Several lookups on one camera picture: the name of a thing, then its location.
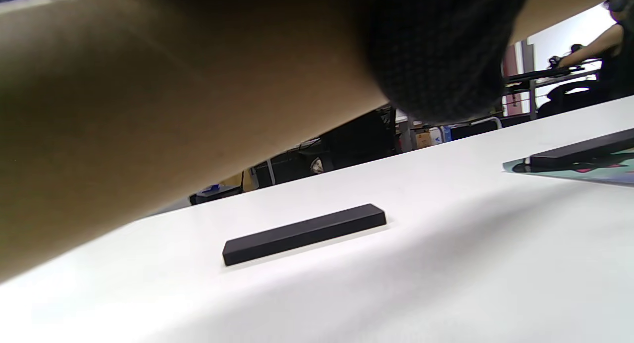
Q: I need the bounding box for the person's left hand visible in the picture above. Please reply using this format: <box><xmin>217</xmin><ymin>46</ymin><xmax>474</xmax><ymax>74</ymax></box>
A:
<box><xmin>367</xmin><ymin>0</ymin><xmax>534</xmax><ymax>126</ymax></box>

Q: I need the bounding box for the colourful cartoon panel poster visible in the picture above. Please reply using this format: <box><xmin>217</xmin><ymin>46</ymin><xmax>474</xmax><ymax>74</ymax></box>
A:
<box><xmin>503</xmin><ymin>147</ymin><xmax>634</xmax><ymax>187</ymax></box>

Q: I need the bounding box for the black bar weight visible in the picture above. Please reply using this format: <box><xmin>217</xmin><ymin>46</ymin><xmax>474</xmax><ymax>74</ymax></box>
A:
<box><xmin>530</xmin><ymin>128</ymin><xmax>634</xmax><ymax>172</ymax></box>
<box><xmin>222</xmin><ymin>203</ymin><xmax>387</xmax><ymax>267</ymax></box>

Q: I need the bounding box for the brown cardboard mailing tube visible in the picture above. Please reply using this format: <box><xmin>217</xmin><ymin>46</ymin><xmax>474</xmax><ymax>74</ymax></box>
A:
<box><xmin>0</xmin><ymin>0</ymin><xmax>625</xmax><ymax>284</ymax></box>

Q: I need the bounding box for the black wheeled computer stand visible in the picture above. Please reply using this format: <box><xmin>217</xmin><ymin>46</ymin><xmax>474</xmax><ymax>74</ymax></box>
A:
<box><xmin>253</xmin><ymin>108</ymin><xmax>397</xmax><ymax>187</ymax></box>

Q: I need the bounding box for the black office chair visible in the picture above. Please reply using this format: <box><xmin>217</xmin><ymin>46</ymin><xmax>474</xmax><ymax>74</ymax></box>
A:
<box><xmin>537</xmin><ymin>80</ymin><xmax>634</xmax><ymax>118</ymax></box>

